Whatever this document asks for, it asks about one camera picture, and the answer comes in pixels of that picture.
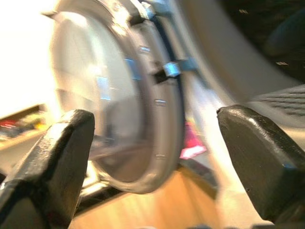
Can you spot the round glass washer door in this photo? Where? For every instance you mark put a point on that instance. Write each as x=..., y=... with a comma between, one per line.
x=114, y=95

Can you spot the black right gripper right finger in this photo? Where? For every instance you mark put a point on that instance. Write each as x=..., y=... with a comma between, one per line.
x=259, y=157

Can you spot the pink cloth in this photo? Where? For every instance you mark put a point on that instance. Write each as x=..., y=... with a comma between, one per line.
x=191, y=142

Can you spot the wooden shelf with items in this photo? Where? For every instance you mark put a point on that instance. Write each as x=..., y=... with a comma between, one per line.
x=20, y=126

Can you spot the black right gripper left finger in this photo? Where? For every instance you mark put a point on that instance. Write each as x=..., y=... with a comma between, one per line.
x=50, y=164

